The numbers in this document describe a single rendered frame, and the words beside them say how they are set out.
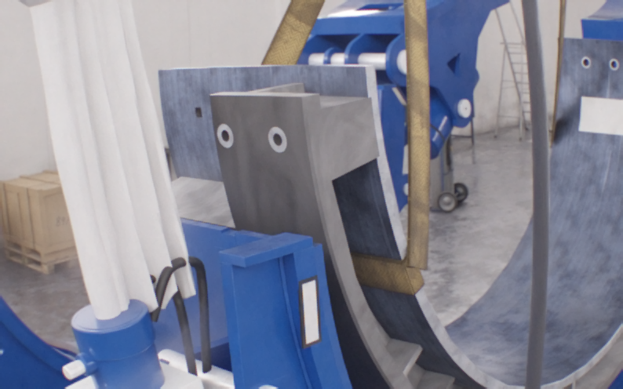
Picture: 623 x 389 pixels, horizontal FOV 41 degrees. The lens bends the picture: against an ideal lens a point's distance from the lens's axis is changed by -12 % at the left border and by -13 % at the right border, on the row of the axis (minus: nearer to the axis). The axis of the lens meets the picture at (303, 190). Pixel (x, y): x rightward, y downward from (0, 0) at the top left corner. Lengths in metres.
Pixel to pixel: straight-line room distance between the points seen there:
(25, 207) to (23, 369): 6.61
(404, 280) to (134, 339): 0.64
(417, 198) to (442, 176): 9.45
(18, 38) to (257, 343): 9.84
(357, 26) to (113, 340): 3.76
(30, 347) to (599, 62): 2.60
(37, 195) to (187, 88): 7.54
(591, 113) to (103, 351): 2.61
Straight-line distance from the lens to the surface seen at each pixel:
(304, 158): 1.69
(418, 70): 2.03
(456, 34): 5.28
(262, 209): 1.83
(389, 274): 1.94
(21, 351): 3.52
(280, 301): 1.67
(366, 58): 4.99
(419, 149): 1.98
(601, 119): 3.69
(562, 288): 3.32
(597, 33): 4.24
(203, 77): 2.14
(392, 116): 4.80
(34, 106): 11.43
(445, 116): 5.25
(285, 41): 2.33
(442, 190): 11.43
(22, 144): 11.36
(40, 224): 9.73
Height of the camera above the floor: 2.50
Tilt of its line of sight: 11 degrees down
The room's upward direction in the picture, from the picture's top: 4 degrees counter-clockwise
